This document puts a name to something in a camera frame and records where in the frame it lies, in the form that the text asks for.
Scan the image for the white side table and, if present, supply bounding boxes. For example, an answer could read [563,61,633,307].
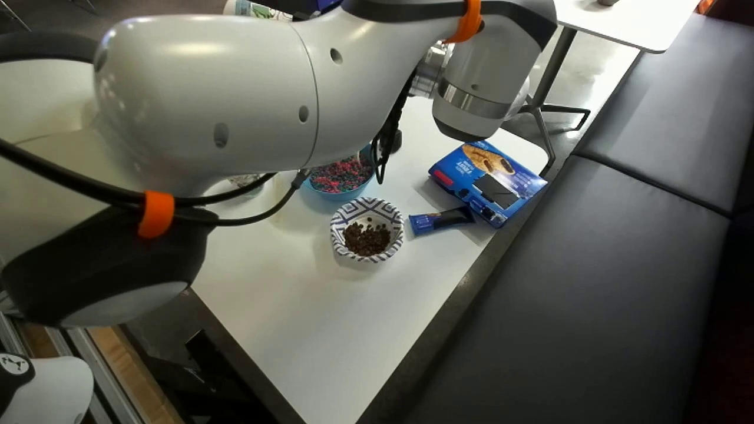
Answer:
[481,0,703,160]

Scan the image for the wooden plank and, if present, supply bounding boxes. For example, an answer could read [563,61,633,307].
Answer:
[85,325,184,424]

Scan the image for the colourful beads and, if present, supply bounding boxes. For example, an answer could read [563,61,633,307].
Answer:
[311,153,372,195]

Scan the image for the black cushioned bench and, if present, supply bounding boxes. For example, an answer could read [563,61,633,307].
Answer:
[398,10,754,424]

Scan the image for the patterned paper bowl with food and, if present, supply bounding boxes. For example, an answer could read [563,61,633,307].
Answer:
[327,195,409,267]

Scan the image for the blue plastic bowl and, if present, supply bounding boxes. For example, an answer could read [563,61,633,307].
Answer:
[303,151,381,206]

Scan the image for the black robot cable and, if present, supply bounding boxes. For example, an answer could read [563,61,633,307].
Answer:
[0,136,315,231]

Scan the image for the blue cookie box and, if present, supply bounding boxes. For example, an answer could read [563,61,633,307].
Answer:
[428,136,551,231]

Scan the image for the brown food pieces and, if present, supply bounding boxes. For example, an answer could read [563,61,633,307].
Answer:
[343,222,393,258]

